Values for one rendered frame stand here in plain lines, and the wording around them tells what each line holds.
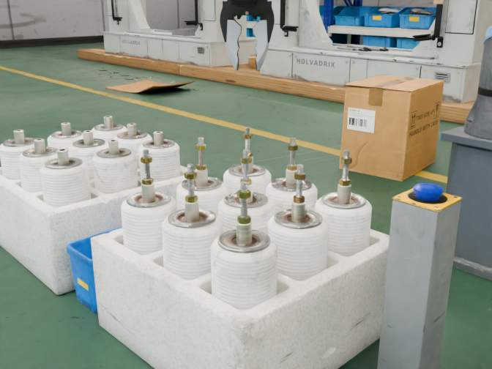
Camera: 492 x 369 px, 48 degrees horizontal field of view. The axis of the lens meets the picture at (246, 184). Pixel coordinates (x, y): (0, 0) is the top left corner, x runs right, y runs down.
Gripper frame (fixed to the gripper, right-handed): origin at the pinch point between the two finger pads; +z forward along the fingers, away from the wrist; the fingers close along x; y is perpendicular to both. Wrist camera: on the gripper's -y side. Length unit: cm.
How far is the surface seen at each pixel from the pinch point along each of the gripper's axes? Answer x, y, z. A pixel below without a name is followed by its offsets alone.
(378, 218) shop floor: -35, 39, 46
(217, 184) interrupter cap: 5.1, -8.4, 21.0
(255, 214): -2.4, -20.5, 22.0
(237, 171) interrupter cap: 1.9, -0.4, 21.0
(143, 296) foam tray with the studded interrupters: 15.0, -28.1, 33.4
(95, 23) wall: 229, 631, 22
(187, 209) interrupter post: 7.9, -25.7, 19.3
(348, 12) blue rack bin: -91, 587, 7
